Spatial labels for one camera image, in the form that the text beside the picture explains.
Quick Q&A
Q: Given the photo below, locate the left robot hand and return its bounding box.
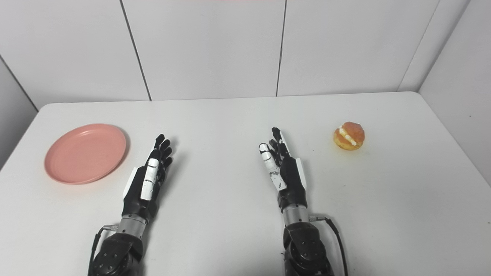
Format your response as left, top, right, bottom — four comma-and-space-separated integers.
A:
122, 134, 173, 223

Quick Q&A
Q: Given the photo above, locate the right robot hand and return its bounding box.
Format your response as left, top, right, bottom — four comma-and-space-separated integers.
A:
259, 127, 308, 213

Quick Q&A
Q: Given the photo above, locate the pink plate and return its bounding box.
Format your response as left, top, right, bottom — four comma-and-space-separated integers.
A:
44, 123, 127, 185

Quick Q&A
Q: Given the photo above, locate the cream puff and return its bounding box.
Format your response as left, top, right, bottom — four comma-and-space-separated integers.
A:
333, 122, 365, 151

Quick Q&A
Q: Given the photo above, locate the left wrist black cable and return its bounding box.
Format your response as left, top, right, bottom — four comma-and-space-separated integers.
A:
87, 225, 118, 276

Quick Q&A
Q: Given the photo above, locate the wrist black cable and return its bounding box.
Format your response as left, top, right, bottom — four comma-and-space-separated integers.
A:
309, 215, 349, 276
87, 225, 118, 276

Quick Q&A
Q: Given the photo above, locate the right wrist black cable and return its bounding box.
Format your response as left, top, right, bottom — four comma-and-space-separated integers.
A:
309, 215, 349, 276

